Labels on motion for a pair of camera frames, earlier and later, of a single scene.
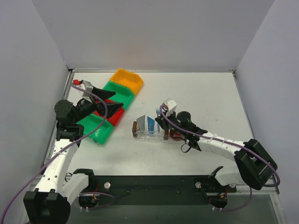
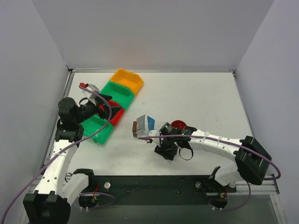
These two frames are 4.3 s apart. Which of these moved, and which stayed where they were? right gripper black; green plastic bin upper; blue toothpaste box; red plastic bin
Moved: right gripper black
Stayed: green plastic bin upper; blue toothpaste box; red plastic bin
